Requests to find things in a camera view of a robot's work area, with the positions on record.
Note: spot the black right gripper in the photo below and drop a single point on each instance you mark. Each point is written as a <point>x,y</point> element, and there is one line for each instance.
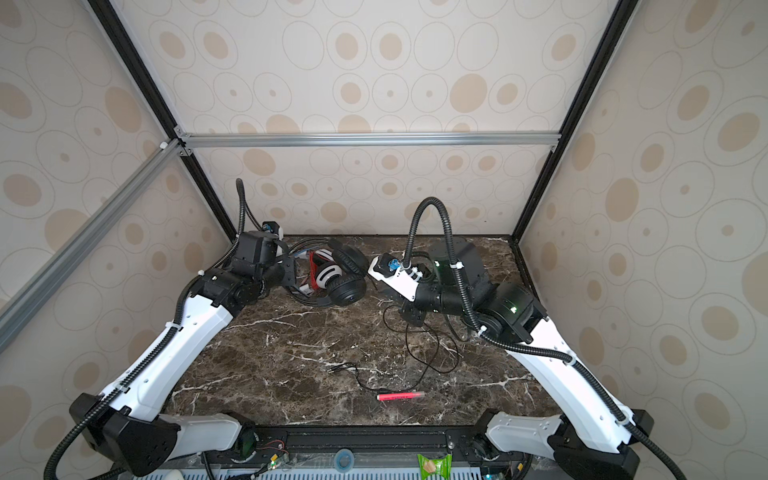
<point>408,315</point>

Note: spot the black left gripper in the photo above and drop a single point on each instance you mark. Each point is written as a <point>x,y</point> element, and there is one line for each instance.
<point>292,270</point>

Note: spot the black blue headphones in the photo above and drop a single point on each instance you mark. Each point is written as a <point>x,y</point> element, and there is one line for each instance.
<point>345,290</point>

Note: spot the white black headphones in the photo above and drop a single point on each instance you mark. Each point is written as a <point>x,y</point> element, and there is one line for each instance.
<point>322,269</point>

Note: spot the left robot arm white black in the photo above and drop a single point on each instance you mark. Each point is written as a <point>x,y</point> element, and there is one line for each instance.
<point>124,422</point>

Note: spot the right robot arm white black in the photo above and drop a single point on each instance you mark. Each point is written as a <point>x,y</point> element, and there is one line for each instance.
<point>593,436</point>

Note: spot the pink marker pen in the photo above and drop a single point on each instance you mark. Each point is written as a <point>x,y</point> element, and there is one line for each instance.
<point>384,397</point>

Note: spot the green snack packet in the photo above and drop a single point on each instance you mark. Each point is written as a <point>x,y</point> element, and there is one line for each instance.
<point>435,468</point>

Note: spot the blue tape roll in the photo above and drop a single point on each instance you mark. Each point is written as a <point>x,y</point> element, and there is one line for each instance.
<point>343,461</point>

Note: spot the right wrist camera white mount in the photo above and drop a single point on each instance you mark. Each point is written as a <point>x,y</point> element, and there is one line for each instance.
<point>403,281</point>

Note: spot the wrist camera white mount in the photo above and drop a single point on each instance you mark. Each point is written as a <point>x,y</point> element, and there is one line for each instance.
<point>403,281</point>
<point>273,227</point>

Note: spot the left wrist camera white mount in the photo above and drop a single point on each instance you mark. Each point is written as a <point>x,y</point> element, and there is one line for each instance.
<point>273,227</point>

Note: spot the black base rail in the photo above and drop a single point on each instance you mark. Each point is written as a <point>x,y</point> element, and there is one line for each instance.
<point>381,452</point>

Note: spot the aluminium back rail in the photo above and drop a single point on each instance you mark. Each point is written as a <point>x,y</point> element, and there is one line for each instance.
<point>374,139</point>

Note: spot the aluminium rail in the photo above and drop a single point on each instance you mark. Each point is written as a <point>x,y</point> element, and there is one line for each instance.
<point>374,139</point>
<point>38,290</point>

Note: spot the black corner frame post left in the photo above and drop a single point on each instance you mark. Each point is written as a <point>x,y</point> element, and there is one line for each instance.
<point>107,17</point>

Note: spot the black corner frame post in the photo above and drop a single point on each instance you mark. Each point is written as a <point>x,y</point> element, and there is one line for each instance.
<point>606,47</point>
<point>107,17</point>

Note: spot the aluminium left rail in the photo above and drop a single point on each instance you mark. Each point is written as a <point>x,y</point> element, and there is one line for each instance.
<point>38,290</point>

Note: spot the black corner frame post right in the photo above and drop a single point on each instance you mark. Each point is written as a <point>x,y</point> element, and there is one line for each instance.
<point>606,47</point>

